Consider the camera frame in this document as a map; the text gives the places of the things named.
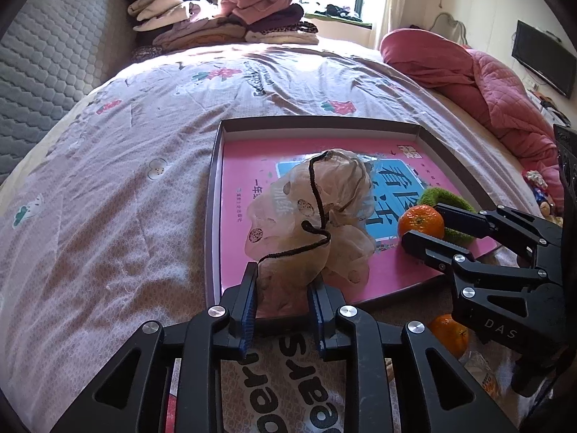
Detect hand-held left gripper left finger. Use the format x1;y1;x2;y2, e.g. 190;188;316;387
54;262;260;433

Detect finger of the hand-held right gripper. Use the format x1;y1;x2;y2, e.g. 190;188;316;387
435;204;564;258
400;230;548;307

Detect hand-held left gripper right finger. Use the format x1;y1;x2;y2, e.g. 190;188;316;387
307;282;517;433

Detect orange tangerine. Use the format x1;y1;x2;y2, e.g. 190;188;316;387
397;204;445;240
427;314;470;359

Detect green fuzzy ring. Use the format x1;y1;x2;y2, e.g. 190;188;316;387
417;187;476;242

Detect red and white toy egg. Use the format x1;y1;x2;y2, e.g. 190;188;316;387
464;349;515;398

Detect shallow grey cardboard box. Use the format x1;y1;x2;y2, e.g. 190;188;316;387
204;116;503;323

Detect sheer beige drawstring bag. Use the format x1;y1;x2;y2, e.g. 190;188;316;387
245;148;377;316

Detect small toy doll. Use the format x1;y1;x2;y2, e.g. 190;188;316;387
523;170;564;226

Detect pink quilted comforter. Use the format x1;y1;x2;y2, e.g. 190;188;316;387
464;49;566;208

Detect pink and blue book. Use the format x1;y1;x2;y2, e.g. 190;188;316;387
219;137;499;305

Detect white storage drawers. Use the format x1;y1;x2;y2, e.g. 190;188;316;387
527;90;571;127

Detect pink pillow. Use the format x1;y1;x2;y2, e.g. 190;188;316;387
379;28;479;100

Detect black flat television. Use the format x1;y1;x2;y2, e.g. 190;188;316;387
511;20;577;97

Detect curved metal chair back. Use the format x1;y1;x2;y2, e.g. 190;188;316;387
433;11;470;43

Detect cream curtain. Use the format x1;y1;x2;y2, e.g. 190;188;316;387
374;0;409;50

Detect dark clothes on windowsill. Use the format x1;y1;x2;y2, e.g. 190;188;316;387
316;4;361;21

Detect pile of folded clothes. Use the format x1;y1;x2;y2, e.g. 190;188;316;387
121;0;320;64

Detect grey quilted headboard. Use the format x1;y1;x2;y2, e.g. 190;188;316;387
0;0;136;185

